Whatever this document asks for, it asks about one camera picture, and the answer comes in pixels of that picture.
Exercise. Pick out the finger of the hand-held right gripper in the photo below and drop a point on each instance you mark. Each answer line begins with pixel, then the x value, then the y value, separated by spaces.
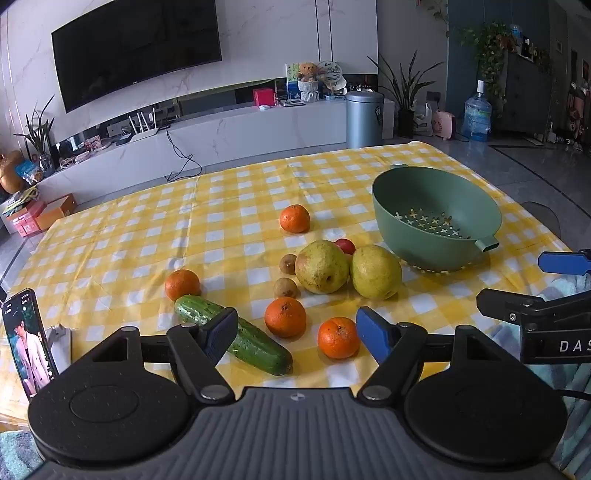
pixel 561 263
pixel 508 304

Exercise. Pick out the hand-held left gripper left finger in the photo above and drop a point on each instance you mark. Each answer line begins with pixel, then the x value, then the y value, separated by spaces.
pixel 220 332

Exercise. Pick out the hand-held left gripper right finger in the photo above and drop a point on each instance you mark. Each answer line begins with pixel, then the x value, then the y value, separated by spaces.
pixel 371 330

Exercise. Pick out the mandarin orange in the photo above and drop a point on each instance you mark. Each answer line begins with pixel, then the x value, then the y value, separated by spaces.
pixel 285 317
pixel 294 218
pixel 182 285
pixel 338 338

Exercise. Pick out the green cucumber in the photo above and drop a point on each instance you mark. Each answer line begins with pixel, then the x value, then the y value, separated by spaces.
pixel 258 350

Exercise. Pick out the yellow-green pear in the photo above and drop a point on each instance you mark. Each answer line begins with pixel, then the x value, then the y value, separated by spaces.
pixel 321 267
pixel 376 272

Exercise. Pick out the brown kiwi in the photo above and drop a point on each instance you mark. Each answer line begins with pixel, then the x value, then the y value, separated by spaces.
pixel 286 287
pixel 287 263

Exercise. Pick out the red tomato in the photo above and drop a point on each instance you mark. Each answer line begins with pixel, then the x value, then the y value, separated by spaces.
pixel 346 246

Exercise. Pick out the green colander bowl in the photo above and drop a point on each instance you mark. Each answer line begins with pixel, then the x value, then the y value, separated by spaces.
pixel 415 198

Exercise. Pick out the grey chair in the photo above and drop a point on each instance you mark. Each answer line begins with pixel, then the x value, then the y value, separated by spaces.
pixel 542 217

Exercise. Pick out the teal fuzzy cloth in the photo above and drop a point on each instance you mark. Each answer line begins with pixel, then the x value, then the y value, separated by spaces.
pixel 577 443

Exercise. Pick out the yellow checkered tablecloth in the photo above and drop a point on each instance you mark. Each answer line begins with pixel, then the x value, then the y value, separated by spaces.
pixel 184 230

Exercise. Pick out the blue water jug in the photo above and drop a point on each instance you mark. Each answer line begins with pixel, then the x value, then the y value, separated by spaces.
pixel 477 115

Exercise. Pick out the dark drawer cabinet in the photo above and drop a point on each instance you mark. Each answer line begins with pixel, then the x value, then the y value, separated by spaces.
pixel 526 92

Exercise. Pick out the pink pig-shaped appliance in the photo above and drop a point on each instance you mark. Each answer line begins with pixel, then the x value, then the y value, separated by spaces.
pixel 443 124

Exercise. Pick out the black smartphone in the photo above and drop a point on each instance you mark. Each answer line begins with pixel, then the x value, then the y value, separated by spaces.
pixel 25 341

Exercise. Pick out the white plastic bag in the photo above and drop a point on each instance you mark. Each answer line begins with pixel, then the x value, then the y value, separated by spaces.
pixel 422 121

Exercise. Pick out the white marble television cabinet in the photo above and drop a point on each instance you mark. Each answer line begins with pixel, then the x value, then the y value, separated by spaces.
pixel 258 134

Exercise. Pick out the orange cardboard box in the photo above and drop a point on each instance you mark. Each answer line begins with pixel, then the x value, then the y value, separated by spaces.
pixel 57 212

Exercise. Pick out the grey metal trash can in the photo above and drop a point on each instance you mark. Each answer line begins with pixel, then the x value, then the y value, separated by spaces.
pixel 364 120

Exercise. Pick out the white router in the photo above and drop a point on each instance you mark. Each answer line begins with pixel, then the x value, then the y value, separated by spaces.
pixel 143 131

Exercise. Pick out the pink cardboard box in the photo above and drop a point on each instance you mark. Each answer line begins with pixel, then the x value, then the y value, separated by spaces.
pixel 27 221

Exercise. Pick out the trailing vine plant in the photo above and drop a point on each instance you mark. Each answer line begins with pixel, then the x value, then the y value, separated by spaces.
pixel 487 46

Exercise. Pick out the long-leaf potted floor plant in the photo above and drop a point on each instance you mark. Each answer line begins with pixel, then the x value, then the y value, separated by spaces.
pixel 405 92

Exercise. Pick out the red box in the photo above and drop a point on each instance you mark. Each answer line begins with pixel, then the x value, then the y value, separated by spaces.
pixel 263 97

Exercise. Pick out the round paper fan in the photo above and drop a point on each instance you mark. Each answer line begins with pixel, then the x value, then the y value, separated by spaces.
pixel 328 71

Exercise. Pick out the brown plush toy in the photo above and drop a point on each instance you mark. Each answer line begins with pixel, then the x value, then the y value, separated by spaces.
pixel 10 173

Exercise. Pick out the brown teddy bear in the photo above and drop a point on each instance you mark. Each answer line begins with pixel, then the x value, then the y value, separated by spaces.
pixel 308 71

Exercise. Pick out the small potted cabinet plant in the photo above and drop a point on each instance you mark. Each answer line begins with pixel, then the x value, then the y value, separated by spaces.
pixel 39 134

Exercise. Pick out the hanging ceiling plant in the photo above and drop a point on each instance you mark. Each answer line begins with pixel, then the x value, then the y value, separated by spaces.
pixel 436 11

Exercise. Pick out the black wall television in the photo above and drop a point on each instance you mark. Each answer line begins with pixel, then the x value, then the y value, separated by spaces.
pixel 134 50

